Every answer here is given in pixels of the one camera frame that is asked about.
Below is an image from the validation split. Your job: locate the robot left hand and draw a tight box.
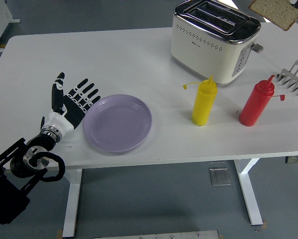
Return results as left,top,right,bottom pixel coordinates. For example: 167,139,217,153
44,72,101,137

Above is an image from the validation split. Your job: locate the silver metal toast rack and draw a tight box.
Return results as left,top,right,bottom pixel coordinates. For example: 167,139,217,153
275,59,298,97

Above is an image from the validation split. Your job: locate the brown bread slice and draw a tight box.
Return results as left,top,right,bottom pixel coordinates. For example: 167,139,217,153
248,0,298,31

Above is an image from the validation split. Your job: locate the metal floor outlet cover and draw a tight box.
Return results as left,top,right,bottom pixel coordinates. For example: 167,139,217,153
208,167,231,187

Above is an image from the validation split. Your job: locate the grey metal base plate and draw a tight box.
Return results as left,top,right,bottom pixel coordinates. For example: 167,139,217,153
94,230,219,239

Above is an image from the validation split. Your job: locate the purple round plate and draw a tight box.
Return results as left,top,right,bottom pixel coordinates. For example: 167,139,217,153
83,94,153,153

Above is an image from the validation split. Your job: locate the yellow squeeze bottle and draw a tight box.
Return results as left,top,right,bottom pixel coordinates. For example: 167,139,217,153
182,75,218,126

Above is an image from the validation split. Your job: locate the white table leg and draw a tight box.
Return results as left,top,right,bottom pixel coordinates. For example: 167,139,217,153
233,158,263,227
58,169,83,238

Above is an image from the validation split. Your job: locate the cream and chrome toaster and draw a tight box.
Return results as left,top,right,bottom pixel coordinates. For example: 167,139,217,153
170,0,264,87

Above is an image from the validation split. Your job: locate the red squeeze bottle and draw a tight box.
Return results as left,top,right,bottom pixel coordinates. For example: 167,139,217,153
239,74,286,127

